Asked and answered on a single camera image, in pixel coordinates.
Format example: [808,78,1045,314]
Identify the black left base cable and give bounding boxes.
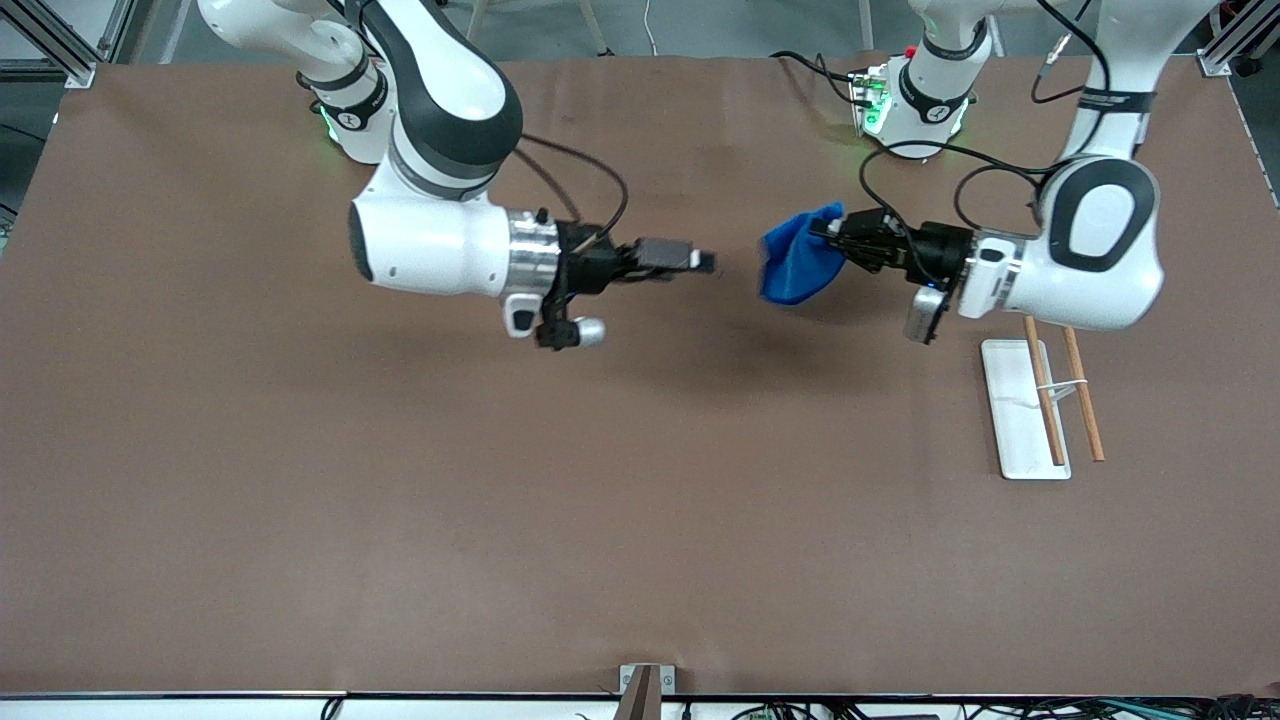
[770,50,866,106]

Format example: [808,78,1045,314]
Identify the aluminium frame profile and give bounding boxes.
[1196,0,1280,79]
[0,0,97,89]

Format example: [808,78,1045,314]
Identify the blue cloth towel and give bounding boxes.
[759,202,849,307]

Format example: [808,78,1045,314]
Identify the white rack with wooden bars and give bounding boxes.
[980,315,1107,481]

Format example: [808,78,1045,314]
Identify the grey stand legs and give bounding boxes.
[465,0,613,57]

